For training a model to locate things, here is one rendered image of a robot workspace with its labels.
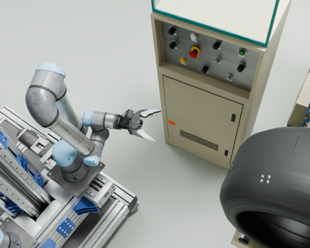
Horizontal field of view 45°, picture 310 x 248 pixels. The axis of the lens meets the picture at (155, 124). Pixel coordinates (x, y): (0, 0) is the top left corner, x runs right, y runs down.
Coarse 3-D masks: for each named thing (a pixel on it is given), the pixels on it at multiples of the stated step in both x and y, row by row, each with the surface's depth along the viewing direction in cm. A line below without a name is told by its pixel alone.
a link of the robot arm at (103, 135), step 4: (104, 128) 175; (92, 132) 177; (96, 132) 175; (100, 132) 175; (104, 132) 177; (108, 132) 181; (92, 136) 175; (96, 136) 174; (100, 136) 175; (104, 136) 177; (108, 136) 183; (100, 140) 174; (104, 140) 176
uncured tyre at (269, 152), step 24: (264, 144) 121; (288, 144) 115; (240, 168) 123; (264, 168) 114; (288, 168) 110; (240, 192) 119; (264, 192) 111; (288, 192) 106; (240, 216) 149; (264, 216) 154; (288, 216) 109; (264, 240) 143; (288, 240) 151
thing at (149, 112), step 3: (144, 111) 168; (147, 111) 168; (150, 111) 168; (153, 111) 167; (156, 111) 167; (159, 111) 168; (141, 114) 168; (144, 114) 167; (147, 114) 167; (150, 114) 168; (153, 114) 172; (141, 117) 169; (144, 117) 168
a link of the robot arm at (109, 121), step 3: (108, 114) 168; (111, 114) 168; (114, 114) 168; (105, 117) 168; (108, 117) 167; (111, 117) 167; (114, 117) 168; (105, 120) 167; (108, 120) 167; (111, 120) 167; (114, 120) 167; (105, 123) 167; (108, 123) 167; (111, 123) 167; (105, 126) 168; (108, 126) 168; (111, 126) 168; (108, 129) 169
